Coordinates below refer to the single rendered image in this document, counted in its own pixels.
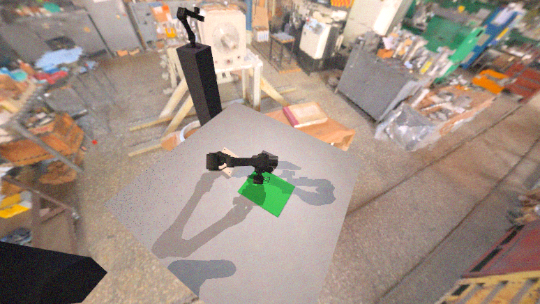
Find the green circuit board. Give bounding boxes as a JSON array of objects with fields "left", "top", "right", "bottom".
[{"left": 237, "top": 172, "right": 295, "bottom": 217}]

